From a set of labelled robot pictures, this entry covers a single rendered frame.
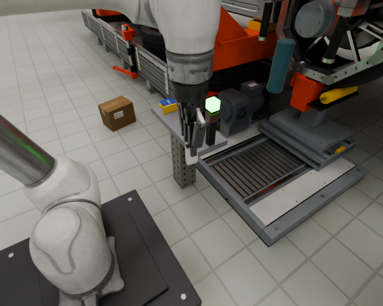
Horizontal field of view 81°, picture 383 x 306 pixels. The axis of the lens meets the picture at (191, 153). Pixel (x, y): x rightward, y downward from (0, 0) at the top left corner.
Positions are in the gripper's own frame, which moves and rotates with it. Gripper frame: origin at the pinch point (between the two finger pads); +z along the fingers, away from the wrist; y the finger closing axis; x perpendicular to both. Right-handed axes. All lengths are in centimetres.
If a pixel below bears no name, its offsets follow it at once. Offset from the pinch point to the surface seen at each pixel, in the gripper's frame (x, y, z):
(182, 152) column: 13, -41, 37
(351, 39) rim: 94, -31, -9
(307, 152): 86, -24, 51
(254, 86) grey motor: 73, -65, 24
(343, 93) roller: 96, -24, 15
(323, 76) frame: 83, -30, 6
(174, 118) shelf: 13, -49, 21
